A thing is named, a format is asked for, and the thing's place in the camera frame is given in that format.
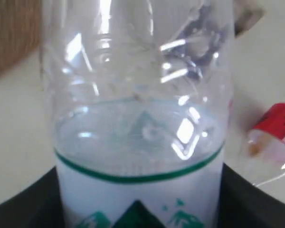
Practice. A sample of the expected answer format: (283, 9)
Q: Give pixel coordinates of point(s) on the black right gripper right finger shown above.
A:
(242, 205)

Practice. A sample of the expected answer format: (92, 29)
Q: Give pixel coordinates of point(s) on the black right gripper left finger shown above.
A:
(38, 206)

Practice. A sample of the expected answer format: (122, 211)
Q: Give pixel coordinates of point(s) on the beige pulp cardboard tray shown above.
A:
(246, 16)

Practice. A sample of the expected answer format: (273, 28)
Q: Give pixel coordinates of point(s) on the clear bottle green mountain label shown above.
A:
(138, 94)

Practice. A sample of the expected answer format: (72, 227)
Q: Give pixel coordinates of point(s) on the woven brown wicker basket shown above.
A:
(19, 30)

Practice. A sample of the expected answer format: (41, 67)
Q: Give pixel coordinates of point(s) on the clear bottle red label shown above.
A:
(265, 147)

